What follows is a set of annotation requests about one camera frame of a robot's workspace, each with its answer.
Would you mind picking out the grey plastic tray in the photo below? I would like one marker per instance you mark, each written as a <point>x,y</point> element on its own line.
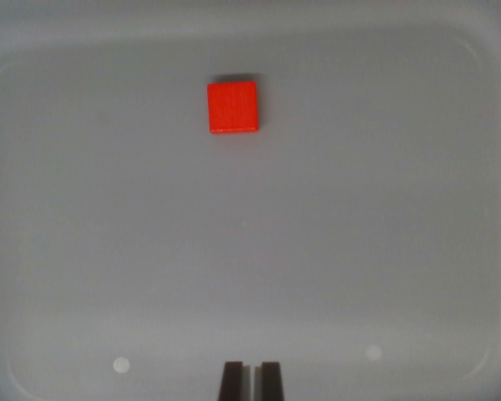
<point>250,234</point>

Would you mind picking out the red wooden block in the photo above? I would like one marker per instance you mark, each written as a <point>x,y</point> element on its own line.
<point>233,107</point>

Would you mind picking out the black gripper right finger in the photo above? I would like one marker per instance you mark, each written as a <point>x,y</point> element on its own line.
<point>271,382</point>

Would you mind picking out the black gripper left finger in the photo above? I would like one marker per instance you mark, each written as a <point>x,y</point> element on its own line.
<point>231,382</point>

